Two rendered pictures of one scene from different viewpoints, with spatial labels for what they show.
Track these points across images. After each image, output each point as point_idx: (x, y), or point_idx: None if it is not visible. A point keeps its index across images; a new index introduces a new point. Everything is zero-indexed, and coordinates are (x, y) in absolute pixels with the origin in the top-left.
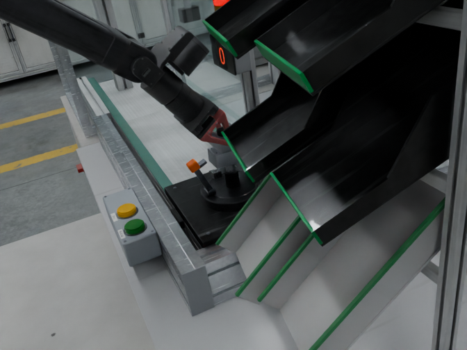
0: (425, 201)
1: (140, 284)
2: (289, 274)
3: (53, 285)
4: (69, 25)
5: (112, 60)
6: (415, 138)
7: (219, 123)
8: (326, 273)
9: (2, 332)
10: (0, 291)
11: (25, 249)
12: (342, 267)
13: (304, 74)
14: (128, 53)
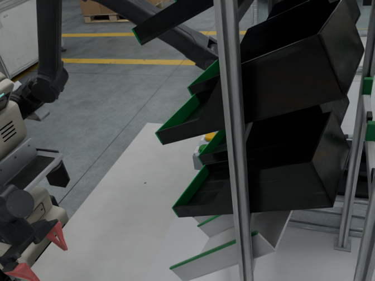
0: (270, 229)
1: None
2: (214, 222)
3: (164, 158)
4: (171, 34)
5: (193, 57)
6: (224, 191)
7: None
8: (227, 235)
9: (130, 169)
10: (144, 148)
11: None
12: (232, 236)
13: (157, 134)
14: (204, 56)
